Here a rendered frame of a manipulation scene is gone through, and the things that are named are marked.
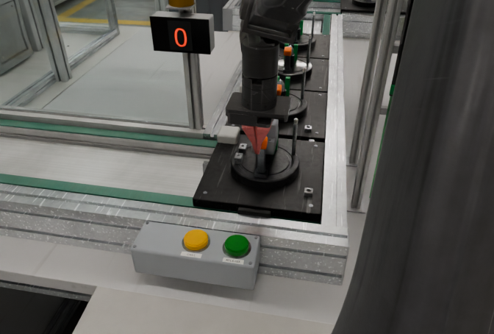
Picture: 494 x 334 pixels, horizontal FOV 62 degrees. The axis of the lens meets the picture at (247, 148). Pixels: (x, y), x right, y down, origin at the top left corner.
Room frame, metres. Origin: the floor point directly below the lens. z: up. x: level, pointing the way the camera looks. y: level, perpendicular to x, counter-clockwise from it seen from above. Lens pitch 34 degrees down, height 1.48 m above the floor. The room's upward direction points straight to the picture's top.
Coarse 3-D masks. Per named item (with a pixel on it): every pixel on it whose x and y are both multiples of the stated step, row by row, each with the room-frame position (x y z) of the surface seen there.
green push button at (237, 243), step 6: (228, 240) 0.48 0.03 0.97; (234, 240) 0.48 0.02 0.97; (240, 240) 0.48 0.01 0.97; (246, 240) 0.48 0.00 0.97; (228, 246) 0.47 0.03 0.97; (234, 246) 0.47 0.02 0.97; (240, 246) 0.47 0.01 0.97; (246, 246) 0.47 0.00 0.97; (228, 252) 0.46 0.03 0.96; (234, 252) 0.46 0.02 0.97; (240, 252) 0.46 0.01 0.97
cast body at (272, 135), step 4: (276, 120) 0.68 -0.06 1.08; (272, 124) 0.67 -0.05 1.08; (276, 124) 0.68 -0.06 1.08; (272, 128) 0.66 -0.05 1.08; (276, 128) 0.68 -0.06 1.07; (268, 132) 0.67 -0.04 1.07; (272, 132) 0.66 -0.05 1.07; (276, 132) 0.69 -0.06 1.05; (268, 136) 0.67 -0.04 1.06; (272, 136) 0.66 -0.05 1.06; (276, 136) 0.69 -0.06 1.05; (268, 140) 0.66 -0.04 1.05; (272, 140) 0.66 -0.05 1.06; (276, 140) 0.69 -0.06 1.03; (268, 144) 0.65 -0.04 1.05; (272, 144) 0.65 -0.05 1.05; (252, 148) 0.66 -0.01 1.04; (268, 148) 0.65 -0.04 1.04; (272, 148) 0.65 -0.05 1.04; (252, 152) 0.66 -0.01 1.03; (268, 152) 0.65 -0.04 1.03; (272, 152) 0.65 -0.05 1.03
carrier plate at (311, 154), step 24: (216, 144) 0.77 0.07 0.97; (288, 144) 0.77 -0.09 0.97; (312, 144) 0.77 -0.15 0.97; (216, 168) 0.68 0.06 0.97; (312, 168) 0.68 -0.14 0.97; (216, 192) 0.61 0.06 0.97; (240, 192) 0.61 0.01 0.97; (264, 192) 0.61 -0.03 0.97; (288, 192) 0.61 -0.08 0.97; (288, 216) 0.56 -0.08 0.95; (312, 216) 0.55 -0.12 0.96
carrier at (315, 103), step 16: (288, 80) 0.97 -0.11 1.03; (304, 80) 0.95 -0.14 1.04; (288, 96) 0.97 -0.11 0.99; (304, 96) 1.01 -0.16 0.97; (320, 96) 1.01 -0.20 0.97; (304, 112) 0.90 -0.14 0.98; (320, 112) 0.92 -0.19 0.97; (240, 128) 0.84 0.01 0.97; (288, 128) 0.84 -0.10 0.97; (320, 128) 0.84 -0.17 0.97
